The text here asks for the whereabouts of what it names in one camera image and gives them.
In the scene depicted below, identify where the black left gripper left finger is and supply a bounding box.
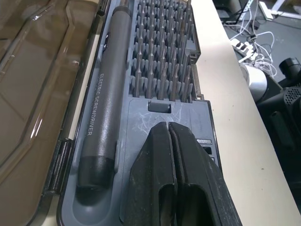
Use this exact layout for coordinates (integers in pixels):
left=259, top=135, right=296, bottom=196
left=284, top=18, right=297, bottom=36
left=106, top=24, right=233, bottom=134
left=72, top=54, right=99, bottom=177
left=123, top=121, right=180, bottom=226

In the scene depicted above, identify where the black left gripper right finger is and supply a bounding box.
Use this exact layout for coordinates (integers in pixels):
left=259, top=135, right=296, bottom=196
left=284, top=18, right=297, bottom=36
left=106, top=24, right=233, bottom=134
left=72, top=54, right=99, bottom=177
left=169, top=121, right=241, bottom=226

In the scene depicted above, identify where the grey screwdriver bit case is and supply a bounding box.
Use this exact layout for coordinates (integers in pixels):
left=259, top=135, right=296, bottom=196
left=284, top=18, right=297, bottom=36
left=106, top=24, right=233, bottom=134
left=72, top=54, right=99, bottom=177
left=42, top=0, right=223, bottom=226

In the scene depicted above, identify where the grey electric screwdriver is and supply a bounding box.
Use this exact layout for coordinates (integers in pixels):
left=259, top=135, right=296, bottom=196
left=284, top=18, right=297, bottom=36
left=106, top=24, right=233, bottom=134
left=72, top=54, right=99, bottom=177
left=77, top=5, right=134, bottom=192

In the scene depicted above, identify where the grey steel screwdriver bit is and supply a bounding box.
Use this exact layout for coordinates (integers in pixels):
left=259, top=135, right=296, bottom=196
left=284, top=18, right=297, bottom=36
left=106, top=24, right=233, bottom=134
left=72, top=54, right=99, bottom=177
left=171, top=65, right=181, bottom=102
left=158, top=48, right=167, bottom=100
left=133, top=44, right=143, bottom=98
left=182, top=53, right=193, bottom=104
left=145, top=53, right=155, bottom=99

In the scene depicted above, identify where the smoky transparent case lid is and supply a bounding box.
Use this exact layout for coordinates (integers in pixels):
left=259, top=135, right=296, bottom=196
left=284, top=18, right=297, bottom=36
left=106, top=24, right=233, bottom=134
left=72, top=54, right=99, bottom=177
left=0, top=0, right=105, bottom=226

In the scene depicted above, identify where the white round cylinder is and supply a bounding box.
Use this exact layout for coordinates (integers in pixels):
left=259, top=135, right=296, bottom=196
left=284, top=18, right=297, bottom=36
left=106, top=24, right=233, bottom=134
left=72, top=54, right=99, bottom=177
left=239, top=63, right=269, bottom=95

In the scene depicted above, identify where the black vented device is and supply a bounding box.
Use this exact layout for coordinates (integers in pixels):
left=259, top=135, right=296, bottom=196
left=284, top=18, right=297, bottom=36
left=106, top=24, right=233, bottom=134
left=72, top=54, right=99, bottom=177
left=281, top=85, right=301, bottom=114

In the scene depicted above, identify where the black round cylinder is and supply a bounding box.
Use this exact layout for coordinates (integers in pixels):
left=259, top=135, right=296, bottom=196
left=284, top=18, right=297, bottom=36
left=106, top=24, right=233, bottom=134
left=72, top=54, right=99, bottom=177
left=278, top=57, right=301, bottom=81

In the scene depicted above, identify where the long white power strip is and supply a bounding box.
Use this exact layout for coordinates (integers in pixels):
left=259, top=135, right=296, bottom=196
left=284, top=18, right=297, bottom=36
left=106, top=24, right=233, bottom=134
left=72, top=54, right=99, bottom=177
left=239, top=0, right=254, bottom=22

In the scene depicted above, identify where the white power strip with cables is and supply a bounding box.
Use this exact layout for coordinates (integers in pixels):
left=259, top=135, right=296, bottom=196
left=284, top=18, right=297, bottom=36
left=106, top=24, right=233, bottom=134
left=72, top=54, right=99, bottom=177
left=229, top=14, right=279, bottom=77

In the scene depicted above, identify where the white desk frame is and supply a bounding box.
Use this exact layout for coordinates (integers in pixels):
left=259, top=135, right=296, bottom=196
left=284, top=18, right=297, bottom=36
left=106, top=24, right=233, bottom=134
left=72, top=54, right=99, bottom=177
left=258, top=0, right=301, bottom=20

